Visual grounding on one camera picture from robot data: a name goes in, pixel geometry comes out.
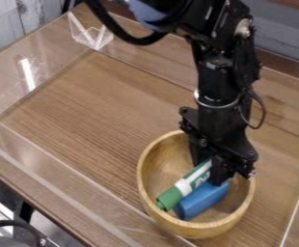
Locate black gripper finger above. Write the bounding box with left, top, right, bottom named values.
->
left=189, top=139, right=212, bottom=166
left=208, top=155, right=236, bottom=186

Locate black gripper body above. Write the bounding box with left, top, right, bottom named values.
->
left=178, top=96, right=257, bottom=178

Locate green white marker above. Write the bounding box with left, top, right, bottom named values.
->
left=156, top=158, right=210, bottom=211

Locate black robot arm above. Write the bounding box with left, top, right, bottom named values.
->
left=85, top=0, right=260, bottom=185

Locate brown wooden bowl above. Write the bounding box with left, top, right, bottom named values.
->
left=136, top=130, right=254, bottom=239

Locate blue rectangular block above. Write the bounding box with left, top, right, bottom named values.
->
left=173, top=181, right=229, bottom=221

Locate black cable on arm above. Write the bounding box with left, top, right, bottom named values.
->
left=236, top=88, right=266, bottom=130

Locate clear acrylic corner bracket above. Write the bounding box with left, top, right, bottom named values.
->
left=66, top=12, right=113, bottom=50

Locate clear acrylic tray wall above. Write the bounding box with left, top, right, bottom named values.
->
left=0, top=123, right=196, bottom=247

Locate black cable lower left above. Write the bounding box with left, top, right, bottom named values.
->
left=0, top=218, right=41, bottom=247

